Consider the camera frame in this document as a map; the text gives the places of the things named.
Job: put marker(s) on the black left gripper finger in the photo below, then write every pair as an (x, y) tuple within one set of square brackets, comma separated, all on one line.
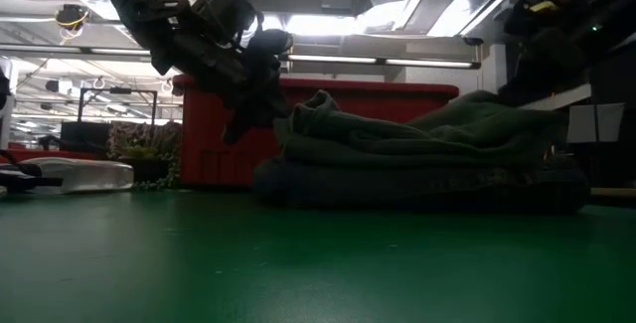
[(266, 94)]

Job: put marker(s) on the dark green button shirt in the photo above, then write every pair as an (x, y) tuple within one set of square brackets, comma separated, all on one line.
[(397, 139)]

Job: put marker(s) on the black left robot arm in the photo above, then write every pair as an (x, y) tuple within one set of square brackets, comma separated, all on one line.
[(129, 5)]

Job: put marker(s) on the red plastic laundry bin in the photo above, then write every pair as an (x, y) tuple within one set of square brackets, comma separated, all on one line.
[(208, 154)]

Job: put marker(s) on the small yellow tag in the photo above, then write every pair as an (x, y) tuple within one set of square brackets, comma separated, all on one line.
[(544, 6)]

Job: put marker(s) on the long ceiling light strip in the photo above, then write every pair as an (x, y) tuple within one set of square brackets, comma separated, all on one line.
[(377, 60)]

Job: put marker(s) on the flat silver ceiling panel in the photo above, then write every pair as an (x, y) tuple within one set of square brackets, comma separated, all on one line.
[(447, 0)]

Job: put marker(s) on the small potted succulent plant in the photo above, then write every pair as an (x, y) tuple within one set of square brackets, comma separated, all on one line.
[(144, 169)]

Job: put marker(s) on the black monitor box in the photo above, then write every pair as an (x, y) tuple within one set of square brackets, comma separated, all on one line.
[(84, 138)]

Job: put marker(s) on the clear package with orange label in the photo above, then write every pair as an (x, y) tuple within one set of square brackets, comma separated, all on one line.
[(84, 174)]

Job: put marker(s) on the green table mat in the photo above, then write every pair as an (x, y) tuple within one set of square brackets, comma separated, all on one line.
[(199, 263)]

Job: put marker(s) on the red background table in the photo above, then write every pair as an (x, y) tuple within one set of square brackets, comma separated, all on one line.
[(49, 154)]

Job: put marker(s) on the small black stand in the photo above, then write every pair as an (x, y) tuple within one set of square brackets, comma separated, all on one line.
[(25, 181)]

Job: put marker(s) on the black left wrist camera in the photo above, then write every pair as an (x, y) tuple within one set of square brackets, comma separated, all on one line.
[(226, 12)]

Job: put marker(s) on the small security camera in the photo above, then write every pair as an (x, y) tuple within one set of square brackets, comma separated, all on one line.
[(472, 41)]

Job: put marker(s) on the black gantry frame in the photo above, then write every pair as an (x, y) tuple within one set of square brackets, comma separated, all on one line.
[(120, 90)]

